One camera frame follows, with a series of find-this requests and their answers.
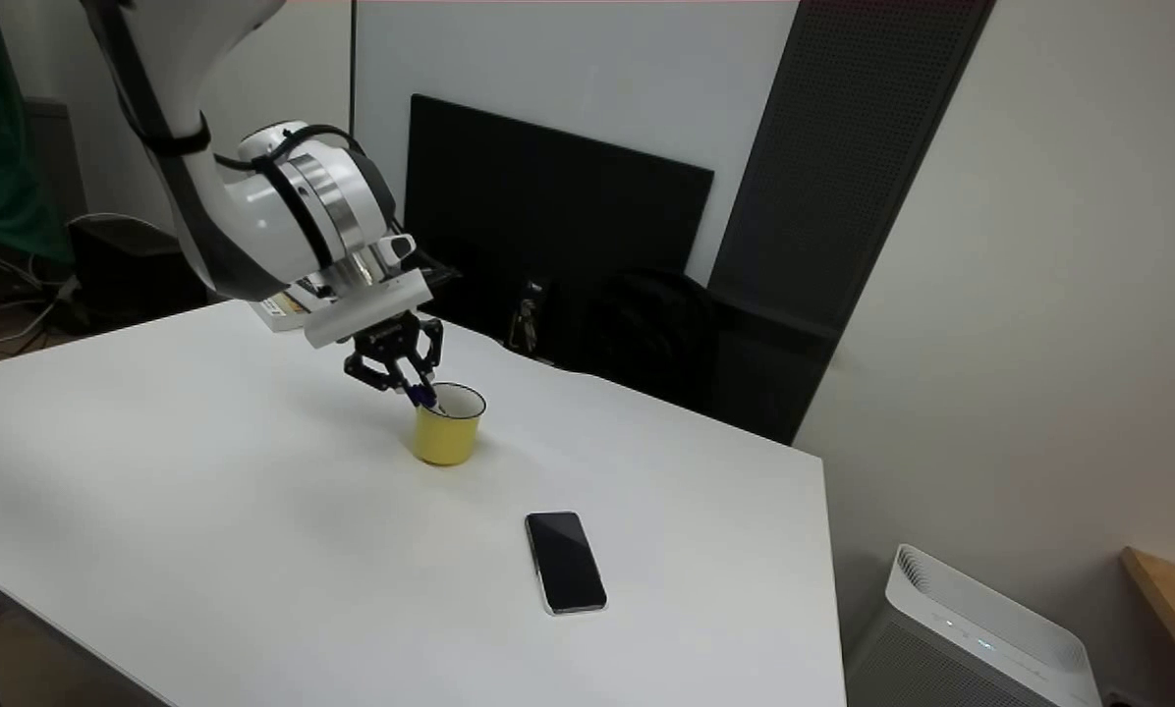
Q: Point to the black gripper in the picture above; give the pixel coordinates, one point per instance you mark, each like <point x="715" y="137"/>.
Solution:
<point x="401" y="338"/>

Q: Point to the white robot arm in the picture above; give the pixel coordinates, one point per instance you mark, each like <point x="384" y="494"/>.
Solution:
<point x="257" y="209"/>

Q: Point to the yellow enamel mug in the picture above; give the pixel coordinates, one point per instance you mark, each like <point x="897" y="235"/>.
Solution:
<point x="442" y="440"/>

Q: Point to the small dark metal item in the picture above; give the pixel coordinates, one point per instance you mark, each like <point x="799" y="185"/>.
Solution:
<point x="523" y="321"/>

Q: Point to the black flat monitor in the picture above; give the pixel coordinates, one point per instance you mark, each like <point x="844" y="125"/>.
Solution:
<point x="559" y="198"/>

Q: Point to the black smartphone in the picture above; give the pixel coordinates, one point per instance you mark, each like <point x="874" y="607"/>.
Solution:
<point x="566" y="563"/>

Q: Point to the black chair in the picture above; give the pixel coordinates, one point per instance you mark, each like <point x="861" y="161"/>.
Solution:
<point x="690" y="338"/>

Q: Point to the black box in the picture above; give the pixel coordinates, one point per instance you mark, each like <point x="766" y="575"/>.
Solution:
<point x="117" y="278"/>

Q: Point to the dark grey leaning panel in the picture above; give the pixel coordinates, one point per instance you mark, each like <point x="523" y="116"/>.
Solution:
<point x="848" y="159"/>

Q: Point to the grey bin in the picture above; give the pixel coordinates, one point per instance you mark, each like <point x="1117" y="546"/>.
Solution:
<point x="951" y="655"/>

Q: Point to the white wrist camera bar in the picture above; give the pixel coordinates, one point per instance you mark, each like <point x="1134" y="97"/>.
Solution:
<point x="350" y="317"/>

